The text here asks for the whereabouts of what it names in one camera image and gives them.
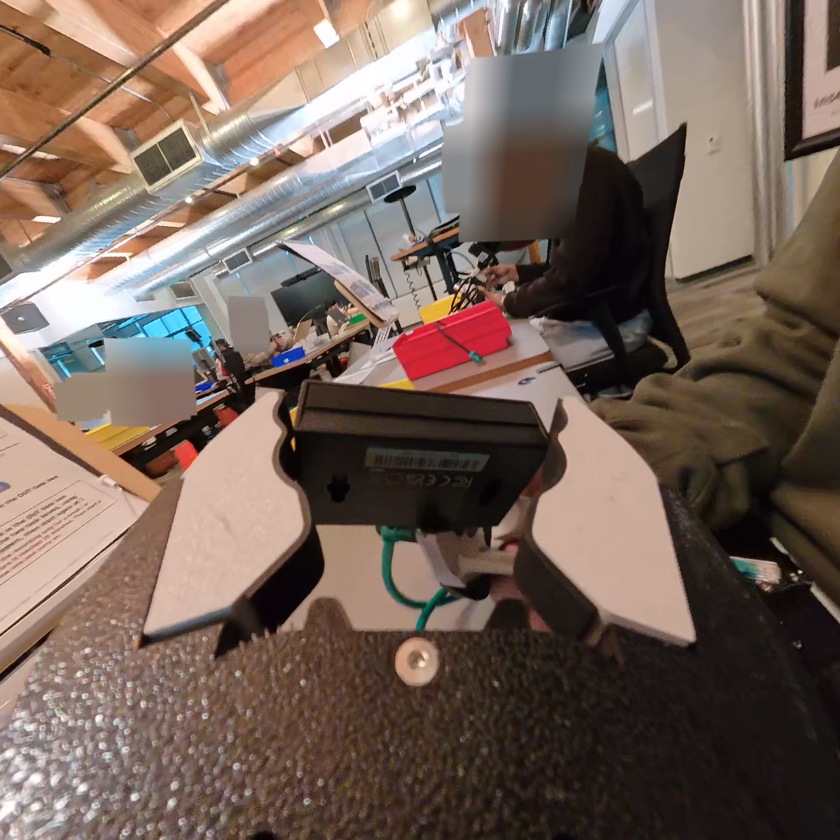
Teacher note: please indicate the instruction sheet board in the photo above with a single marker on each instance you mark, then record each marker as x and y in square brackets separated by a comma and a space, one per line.
[354, 282]
[52, 525]

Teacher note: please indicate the yellow plastic bin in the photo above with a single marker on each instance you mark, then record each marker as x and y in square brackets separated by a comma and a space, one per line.
[433, 313]

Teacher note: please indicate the black floor lamp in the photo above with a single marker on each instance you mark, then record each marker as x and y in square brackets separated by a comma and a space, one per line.
[400, 194]

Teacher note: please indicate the person's right hand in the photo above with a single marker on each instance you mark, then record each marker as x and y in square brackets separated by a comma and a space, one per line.
[535, 495]

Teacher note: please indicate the orange traffic cone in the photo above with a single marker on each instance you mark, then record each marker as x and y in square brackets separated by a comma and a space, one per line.
[187, 456]

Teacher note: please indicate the white air vent grille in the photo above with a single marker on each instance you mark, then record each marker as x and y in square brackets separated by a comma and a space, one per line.
[167, 157]

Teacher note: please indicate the wooden standing desk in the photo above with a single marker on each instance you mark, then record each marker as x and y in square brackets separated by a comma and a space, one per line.
[441, 269]

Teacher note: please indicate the white paper sheets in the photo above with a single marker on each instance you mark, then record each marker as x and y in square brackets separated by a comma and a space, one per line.
[367, 367]

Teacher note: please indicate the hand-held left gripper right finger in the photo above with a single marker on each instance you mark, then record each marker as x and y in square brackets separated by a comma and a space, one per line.
[610, 531]

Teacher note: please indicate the blue plastic bin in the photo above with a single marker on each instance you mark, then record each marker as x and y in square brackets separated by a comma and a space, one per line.
[287, 359]

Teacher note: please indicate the silver ventilation duct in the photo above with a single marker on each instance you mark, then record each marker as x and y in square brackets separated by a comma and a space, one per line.
[262, 141]
[262, 223]

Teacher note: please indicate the black network switch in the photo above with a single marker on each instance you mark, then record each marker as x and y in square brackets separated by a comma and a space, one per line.
[341, 459]

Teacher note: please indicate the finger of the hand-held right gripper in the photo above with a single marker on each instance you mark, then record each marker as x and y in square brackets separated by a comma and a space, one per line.
[439, 558]

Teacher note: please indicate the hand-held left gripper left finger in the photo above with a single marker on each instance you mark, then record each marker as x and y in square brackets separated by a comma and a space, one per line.
[229, 525]

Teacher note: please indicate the black office chair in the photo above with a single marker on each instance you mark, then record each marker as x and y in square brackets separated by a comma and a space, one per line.
[663, 197]

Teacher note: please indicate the black framed wall picture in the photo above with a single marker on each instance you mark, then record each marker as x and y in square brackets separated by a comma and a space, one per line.
[794, 79]

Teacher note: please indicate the black ceiling speaker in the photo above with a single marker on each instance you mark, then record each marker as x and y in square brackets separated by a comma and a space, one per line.
[23, 319]

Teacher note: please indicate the olive green jacket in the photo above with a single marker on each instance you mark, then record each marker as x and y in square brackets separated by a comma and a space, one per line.
[807, 328]

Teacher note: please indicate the red plastic bin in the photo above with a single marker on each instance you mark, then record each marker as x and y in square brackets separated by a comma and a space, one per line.
[446, 348]

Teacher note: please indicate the black wall monitor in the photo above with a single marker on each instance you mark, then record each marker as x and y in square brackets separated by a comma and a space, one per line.
[295, 302]

